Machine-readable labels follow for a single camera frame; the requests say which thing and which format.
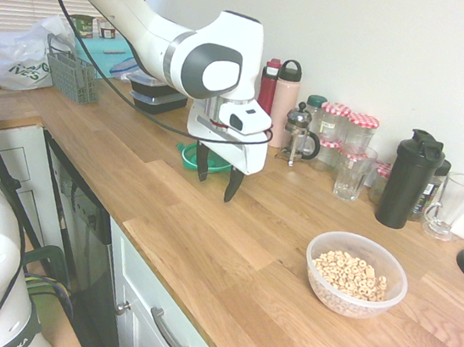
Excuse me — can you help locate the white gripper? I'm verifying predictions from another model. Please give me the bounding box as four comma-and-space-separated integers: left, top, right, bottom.
176, 98, 274, 209

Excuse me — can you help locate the green plastic container lid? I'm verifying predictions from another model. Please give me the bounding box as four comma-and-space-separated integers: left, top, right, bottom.
173, 140, 236, 178

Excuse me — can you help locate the glass jar red gingham lid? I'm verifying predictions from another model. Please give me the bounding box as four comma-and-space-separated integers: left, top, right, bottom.
310, 137, 344, 175
342, 110, 383, 158
366, 159, 395, 206
333, 147, 369, 184
316, 100, 354, 148

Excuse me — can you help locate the glass jar green lid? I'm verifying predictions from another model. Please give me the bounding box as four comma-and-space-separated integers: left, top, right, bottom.
302, 93, 329, 136

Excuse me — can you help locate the clear plastic food container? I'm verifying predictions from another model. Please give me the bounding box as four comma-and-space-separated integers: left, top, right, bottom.
298, 227, 416, 326

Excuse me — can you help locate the glass french press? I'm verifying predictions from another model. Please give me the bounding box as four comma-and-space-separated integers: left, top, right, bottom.
274, 98, 327, 171

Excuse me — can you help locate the red water bottle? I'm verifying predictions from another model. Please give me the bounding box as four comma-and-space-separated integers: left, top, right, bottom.
255, 56, 284, 117

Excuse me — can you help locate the pink bottle black cap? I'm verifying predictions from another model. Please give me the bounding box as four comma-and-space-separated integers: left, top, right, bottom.
266, 57, 305, 152

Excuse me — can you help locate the clear glass tumbler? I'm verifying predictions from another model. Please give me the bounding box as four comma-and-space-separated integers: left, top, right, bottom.
330, 141, 380, 205

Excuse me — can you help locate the white kitchen cabinet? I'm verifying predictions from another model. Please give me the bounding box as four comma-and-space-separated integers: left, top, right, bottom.
93, 214, 252, 347

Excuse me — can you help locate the blue zip bag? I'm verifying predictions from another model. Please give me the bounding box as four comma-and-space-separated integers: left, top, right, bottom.
108, 54, 146, 85

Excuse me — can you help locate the black dishwasher front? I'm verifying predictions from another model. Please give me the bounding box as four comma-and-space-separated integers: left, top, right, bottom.
15, 127, 150, 347

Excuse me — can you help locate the teal bread box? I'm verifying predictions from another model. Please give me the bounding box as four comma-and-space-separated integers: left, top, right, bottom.
69, 27, 143, 84

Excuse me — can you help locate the small metal cabinet knob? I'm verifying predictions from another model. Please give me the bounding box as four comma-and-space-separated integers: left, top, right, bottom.
113, 299, 134, 318

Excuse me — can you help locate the grey plastic cutlery basket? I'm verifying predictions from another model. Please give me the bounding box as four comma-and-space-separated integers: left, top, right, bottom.
39, 33, 108, 108

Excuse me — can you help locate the brown yogurt cup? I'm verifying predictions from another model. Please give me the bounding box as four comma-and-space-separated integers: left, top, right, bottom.
92, 16, 118, 42

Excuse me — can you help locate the black shaker bottle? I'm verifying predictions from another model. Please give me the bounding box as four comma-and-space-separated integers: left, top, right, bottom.
372, 124, 450, 236

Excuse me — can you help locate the green yogurt cup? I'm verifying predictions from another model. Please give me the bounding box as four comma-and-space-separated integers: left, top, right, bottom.
66, 12, 98, 42

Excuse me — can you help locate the white appliance panel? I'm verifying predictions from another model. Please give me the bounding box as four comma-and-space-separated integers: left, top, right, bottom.
0, 118, 77, 255

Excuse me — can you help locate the dark spice bottle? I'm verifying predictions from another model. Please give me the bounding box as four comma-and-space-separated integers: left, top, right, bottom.
406, 154, 454, 227

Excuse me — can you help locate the white plastic shopping bag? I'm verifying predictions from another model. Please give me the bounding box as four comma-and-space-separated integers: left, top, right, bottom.
0, 7, 81, 99

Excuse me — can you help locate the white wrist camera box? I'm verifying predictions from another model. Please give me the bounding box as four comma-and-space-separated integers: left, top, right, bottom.
215, 94, 277, 139

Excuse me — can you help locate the ring cereal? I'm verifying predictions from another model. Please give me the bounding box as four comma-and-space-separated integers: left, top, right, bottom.
303, 247, 393, 321

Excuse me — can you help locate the silver drawer handle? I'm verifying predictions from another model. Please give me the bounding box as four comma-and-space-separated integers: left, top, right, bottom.
145, 305, 199, 347

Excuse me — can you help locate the dark green frame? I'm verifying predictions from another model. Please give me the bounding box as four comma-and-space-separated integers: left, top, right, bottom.
19, 241, 78, 291

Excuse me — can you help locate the bundle of coloured wires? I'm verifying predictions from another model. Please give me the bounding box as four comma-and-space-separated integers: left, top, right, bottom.
20, 271, 80, 319

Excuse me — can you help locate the tall glass mug with handle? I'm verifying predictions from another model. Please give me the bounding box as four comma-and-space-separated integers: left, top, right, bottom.
419, 168, 464, 245

